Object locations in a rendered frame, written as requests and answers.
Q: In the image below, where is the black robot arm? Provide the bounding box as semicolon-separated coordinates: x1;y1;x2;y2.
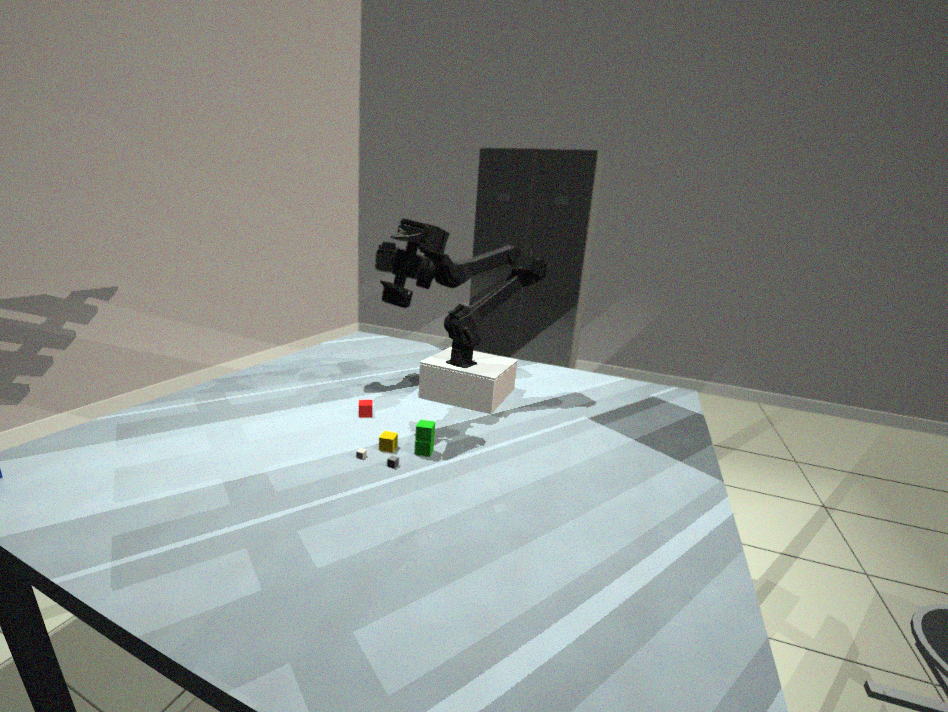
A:
375;224;547;368

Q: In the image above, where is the yellow block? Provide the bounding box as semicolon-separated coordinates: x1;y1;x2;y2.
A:
379;431;398;452

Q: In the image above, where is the green block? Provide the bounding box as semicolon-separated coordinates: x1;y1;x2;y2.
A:
415;420;435;443
414;438;434;458

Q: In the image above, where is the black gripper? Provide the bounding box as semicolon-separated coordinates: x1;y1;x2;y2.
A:
380;218;430;308

